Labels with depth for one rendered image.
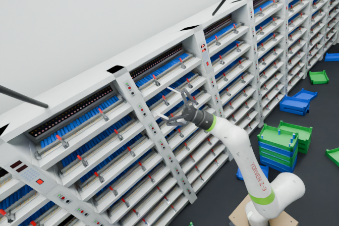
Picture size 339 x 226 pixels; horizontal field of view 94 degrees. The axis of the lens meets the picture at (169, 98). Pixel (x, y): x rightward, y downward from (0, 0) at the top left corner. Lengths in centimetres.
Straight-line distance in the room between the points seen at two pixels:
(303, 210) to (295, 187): 102
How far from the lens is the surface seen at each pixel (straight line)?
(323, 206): 215
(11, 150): 114
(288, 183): 109
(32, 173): 120
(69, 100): 103
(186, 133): 151
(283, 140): 199
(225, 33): 172
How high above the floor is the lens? 191
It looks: 29 degrees down
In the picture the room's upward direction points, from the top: 24 degrees counter-clockwise
